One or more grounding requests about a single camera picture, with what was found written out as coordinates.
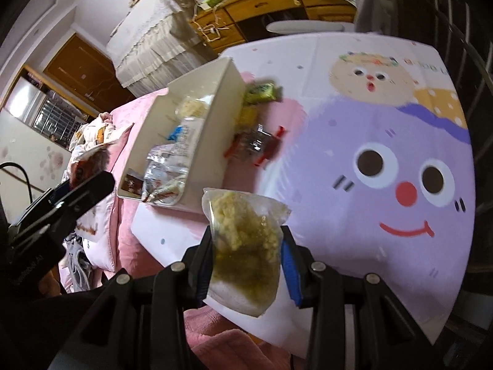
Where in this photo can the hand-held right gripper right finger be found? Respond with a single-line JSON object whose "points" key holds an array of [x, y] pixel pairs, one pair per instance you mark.
{"points": [[292, 273]]}

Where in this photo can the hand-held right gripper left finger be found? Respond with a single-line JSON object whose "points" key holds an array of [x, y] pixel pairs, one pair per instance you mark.
{"points": [[200, 273]]}

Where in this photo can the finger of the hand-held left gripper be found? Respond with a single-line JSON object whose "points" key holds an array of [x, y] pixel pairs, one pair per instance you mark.
{"points": [[61, 192], [88, 192]]}

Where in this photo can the dark brown snack packet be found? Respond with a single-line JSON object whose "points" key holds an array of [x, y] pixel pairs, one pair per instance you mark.
{"points": [[84, 164]]}

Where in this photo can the small red brown packet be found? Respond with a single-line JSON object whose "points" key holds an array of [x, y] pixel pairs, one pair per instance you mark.
{"points": [[133, 183]]}

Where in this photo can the yellow crumbly pastry packet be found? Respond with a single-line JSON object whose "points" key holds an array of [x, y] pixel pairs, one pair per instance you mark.
{"points": [[246, 239], [192, 108]]}

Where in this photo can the clear packet with printed text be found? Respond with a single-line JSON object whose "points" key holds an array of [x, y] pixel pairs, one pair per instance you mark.
{"points": [[165, 160]]}

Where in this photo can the clear round cake packet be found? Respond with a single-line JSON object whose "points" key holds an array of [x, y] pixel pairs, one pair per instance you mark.
{"points": [[190, 135]]}

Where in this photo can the white plastic tray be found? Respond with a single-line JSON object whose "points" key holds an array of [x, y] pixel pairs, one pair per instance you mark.
{"points": [[215, 123]]}

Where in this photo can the cartoon printed quilt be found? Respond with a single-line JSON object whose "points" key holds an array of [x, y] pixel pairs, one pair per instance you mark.
{"points": [[92, 131]]}

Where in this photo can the small barred window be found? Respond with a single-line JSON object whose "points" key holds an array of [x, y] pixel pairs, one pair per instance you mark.
{"points": [[50, 111]]}

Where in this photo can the pink blanket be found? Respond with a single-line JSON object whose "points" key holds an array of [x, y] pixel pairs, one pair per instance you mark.
{"points": [[131, 111]]}

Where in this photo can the wooden door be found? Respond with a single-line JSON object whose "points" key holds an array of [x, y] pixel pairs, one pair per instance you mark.
{"points": [[84, 73]]}

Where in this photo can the red candy packet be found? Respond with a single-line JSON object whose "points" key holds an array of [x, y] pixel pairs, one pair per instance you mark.
{"points": [[258, 144]]}

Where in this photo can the cartoon printed tablecloth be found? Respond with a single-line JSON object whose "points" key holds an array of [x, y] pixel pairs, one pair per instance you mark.
{"points": [[346, 142]]}

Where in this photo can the white lace cover cloth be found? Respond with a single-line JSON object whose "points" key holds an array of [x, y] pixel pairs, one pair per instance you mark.
{"points": [[154, 46]]}

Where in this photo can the small yellow snack packet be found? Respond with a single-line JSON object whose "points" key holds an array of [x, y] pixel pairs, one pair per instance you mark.
{"points": [[247, 116]]}

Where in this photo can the green snack packet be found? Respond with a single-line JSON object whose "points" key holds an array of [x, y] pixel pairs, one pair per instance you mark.
{"points": [[262, 92]]}

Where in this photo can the green tissue box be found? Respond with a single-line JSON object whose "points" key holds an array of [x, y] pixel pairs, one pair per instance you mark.
{"points": [[212, 0]]}

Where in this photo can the grey office chair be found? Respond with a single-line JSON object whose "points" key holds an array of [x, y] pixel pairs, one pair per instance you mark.
{"points": [[308, 26]]}

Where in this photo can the wooden desk with drawers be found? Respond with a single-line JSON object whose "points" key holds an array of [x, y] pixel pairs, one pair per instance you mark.
{"points": [[269, 4]]}

